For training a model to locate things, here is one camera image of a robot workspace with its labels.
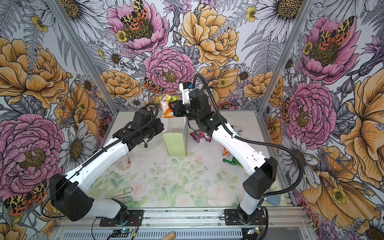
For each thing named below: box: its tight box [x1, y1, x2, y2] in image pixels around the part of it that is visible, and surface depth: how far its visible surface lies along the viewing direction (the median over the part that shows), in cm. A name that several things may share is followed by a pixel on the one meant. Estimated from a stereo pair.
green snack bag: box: [222, 156, 243, 168], surface depth 91 cm
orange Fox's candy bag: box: [159, 92, 179, 118], surface depth 68 cm
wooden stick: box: [161, 231, 176, 240], surface depth 70 cm
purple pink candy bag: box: [189, 130, 212, 144], surface depth 102 cm
